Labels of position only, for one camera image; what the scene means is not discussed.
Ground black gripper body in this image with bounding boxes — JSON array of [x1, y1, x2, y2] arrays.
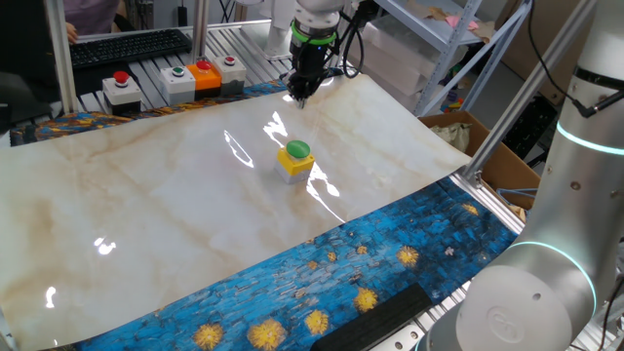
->
[[290, 41, 334, 90]]

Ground white machine base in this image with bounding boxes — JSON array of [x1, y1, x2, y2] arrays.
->
[[241, 0, 299, 62]]

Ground orange box red button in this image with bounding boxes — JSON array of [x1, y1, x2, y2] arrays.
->
[[186, 59, 223, 101]]

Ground white box red mushroom button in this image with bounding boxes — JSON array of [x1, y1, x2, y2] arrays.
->
[[101, 70, 143, 116]]

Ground person in purple shirt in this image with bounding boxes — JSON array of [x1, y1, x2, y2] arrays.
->
[[62, 0, 123, 35]]

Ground black keyboard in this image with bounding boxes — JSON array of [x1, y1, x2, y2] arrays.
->
[[67, 27, 193, 69]]

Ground glossy marble pattern sheet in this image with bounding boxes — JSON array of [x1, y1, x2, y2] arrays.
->
[[0, 72, 472, 351]]

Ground black cable with plug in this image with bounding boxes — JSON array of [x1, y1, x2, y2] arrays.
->
[[527, 0, 624, 119]]

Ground silver robot mounting plate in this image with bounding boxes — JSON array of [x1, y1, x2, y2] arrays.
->
[[368, 287, 469, 351]]

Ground aluminium frame post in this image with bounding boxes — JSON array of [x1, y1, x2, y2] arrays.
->
[[43, 0, 79, 116], [460, 0, 600, 189], [190, 0, 211, 64]]

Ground white box small red button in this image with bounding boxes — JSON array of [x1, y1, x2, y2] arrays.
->
[[213, 55, 248, 97]]

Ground pink paper scrap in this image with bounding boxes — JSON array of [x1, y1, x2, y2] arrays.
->
[[443, 13, 482, 33]]

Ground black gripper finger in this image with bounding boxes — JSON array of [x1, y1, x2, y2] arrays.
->
[[299, 79, 322, 110], [285, 72, 303, 109]]

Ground crumpled beige bag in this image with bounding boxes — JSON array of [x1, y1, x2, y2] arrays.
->
[[431, 121, 473, 152]]

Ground blue starry painting cloth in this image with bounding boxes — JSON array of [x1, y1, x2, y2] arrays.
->
[[8, 76, 519, 351]]

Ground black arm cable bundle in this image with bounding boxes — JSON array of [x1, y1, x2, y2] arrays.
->
[[335, 0, 380, 80]]

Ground open cardboard box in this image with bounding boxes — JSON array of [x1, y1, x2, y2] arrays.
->
[[417, 110, 555, 215]]

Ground black foam block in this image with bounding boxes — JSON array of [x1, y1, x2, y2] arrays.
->
[[310, 282, 434, 351]]

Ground large cardboard box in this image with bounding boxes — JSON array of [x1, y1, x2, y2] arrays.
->
[[496, 0, 586, 106]]

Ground aluminium frame bar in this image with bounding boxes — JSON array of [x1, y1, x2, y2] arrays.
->
[[77, 18, 274, 43]]

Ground white box small green button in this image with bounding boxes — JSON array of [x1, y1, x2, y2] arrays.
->
[[159, 65, 197, 106]]

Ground grey metal shelf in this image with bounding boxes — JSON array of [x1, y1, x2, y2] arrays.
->
[[374, 0, 532, 116]]

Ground yellow box green mushroom button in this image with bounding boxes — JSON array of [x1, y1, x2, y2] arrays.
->
[[274, 139, 316, 185]]

